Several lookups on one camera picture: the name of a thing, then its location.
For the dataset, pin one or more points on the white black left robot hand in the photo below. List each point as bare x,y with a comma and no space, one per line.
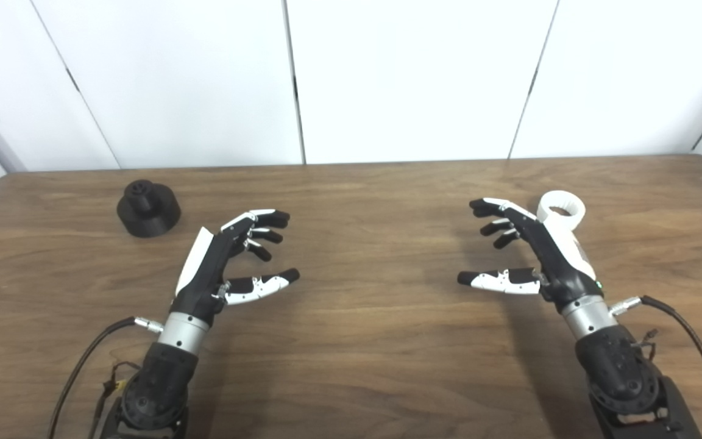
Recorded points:
208,268

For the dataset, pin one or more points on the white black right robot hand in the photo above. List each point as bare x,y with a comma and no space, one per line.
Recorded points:
555,262

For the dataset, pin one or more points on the round black plastic part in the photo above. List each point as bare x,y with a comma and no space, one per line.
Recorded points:
150,222

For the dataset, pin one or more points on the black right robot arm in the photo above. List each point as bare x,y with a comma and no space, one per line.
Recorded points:
619,372

